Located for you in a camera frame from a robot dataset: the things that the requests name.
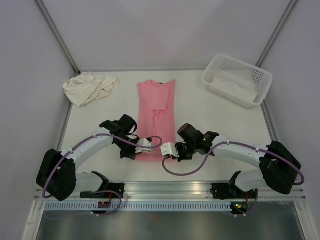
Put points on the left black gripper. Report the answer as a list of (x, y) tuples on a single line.
[(131, 155)]

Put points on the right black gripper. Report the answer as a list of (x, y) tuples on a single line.
[(178, 145)]

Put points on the pink t-shirt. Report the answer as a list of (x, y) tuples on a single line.
[(157, 110)]

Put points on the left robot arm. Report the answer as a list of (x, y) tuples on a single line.
[(58, 175)]

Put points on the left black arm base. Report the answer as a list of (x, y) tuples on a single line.
[(107, 188)]

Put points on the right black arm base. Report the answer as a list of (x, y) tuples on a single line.
[(225, 191)]

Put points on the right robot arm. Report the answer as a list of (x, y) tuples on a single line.
[(275, 167)]

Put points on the cream white t-shirt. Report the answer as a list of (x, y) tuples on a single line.
[(88, 87)]

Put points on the white cloth in basket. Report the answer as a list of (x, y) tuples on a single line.
[(236, 86)]

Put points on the white plastic basket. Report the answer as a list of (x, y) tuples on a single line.
[(226, 64)]

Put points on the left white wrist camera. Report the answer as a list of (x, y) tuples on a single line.
[(144, 145)]

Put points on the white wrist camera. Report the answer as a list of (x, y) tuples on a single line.
[(144, 145), (169, 149)]

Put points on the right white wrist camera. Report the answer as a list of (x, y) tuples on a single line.
[(169, 149)]

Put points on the aluminium mounting rail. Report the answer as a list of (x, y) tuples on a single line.
[(194, 190)]

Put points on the white slotted cable duct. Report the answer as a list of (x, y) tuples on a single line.
[(140, 206)]

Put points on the left aluminium frame post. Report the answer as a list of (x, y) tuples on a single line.
[(57, 35)]

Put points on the aluminium frame post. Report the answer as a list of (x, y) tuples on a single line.
[(57, 35), (292, 4)]

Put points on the right aluminium frame post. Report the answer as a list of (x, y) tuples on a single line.
[(292, 4)]

